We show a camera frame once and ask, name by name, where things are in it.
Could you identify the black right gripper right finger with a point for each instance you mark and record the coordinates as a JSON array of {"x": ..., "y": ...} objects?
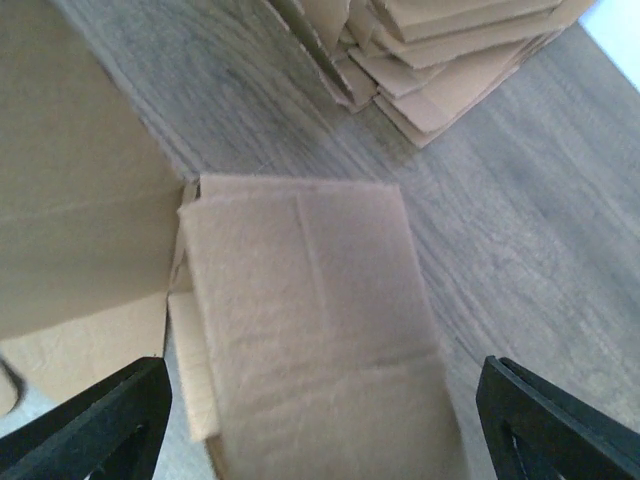
[{"x": 535, "y": 430}]

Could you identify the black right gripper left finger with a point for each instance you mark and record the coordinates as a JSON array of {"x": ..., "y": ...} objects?
[{"x": 112, "y": 430}]

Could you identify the brown cardboard box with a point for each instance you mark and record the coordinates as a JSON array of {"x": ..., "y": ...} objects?
[{"x": 298, "y": 304}]

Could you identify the stack of flat cardboard blanks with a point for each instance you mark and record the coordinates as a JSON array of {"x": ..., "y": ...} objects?
[{"x": 424, "y": 64}]

